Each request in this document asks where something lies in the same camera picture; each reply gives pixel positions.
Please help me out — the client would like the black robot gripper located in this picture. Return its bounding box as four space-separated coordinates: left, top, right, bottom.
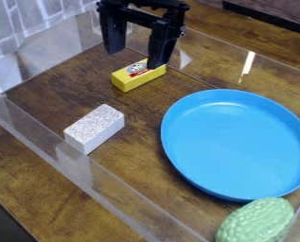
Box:
98 0 190 69

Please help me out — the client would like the white speckled block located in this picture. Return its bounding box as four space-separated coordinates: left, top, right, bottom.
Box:
63 104 125 155

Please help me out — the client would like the blue round tray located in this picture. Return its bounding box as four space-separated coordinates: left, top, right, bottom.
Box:
161 89 300 202

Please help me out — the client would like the yellow toy block with label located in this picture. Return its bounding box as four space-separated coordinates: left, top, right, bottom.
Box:
110 59 166 93

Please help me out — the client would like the black bar on table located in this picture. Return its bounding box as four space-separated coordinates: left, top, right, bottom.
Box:
221 0 300 34

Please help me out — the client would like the green bumpy toy vegetable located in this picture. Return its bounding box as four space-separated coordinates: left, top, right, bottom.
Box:
216 198 294 242

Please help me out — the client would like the clear acrylic enclosure wall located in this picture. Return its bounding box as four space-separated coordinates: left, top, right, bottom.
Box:
0 0 300 242

